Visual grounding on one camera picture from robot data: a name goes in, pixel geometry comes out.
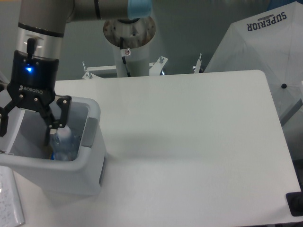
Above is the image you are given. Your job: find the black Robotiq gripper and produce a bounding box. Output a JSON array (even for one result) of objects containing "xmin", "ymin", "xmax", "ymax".
[{"xmin": 0, "ymin": 50, "xmax": 72, "ymax": 146}]

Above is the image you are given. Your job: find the clear plastic bottle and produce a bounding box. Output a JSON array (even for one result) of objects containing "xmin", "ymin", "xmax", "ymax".
[{"xmin": 50, "ymin": 125, "xmax": 80, "ymax": 161}]

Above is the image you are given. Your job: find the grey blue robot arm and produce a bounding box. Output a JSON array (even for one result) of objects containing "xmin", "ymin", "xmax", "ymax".
[{"xmin": 0, "ymin": 0, "xmax": 152, "ymax": 144}]

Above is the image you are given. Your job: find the white trash can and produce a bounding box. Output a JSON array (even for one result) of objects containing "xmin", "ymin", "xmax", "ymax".
[{"xmin": 0, "ymin": 97, "xmax": 106, "ymax": 195}]

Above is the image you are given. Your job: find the white Superior umbrella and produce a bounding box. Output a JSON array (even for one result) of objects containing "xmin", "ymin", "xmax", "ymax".
[{"xmin": 205, "ymin": 1, "xmax": 303, "ymax": 117}]

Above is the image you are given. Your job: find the black device at table edge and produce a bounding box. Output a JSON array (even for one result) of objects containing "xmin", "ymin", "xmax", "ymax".
[{"xmin": 286, "ymin": 192, "xmax": 303, "ymax": 217}]

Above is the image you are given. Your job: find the black cable on pedestal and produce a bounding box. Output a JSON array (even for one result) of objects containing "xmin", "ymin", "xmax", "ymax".
[{"xmin": 119, "ymin": 36, "xmax": 131, "ymax": 77}]

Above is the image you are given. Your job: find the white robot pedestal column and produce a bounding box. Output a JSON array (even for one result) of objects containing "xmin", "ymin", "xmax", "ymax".
[{"xmin": 103, "ymin": 17, "xmax": 156, "ymax": 62}]

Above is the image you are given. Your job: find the white metal base frame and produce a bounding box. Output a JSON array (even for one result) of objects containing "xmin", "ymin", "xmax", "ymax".
[{"xmin": 81, "ymin": 53, "xmax": 203, "ymax": 79}]

